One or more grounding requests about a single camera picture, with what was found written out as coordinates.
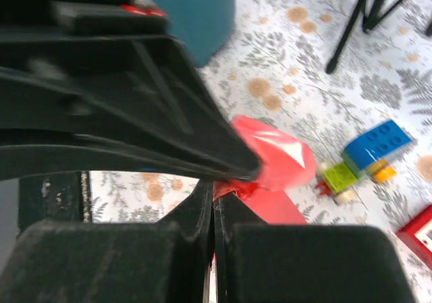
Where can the teal plastic trash bin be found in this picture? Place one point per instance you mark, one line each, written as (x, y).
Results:
(204, 26)

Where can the red plastic trash bag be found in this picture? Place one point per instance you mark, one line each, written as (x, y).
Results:
(285, 163)

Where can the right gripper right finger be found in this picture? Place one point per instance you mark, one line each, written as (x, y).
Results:
(259, 262)

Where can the colourful toy brick car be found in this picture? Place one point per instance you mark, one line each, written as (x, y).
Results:
(370, 155)

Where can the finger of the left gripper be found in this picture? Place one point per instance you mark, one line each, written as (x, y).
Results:
(100, 85)

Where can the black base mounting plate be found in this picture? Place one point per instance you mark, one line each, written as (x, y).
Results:
(54, 197)

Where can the black music stand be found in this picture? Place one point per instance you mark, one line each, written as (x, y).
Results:
(372, 13)

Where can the red window toy brick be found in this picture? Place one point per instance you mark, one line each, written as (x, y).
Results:
(416, 235)

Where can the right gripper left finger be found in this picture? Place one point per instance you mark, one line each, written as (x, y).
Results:
(165, 261)

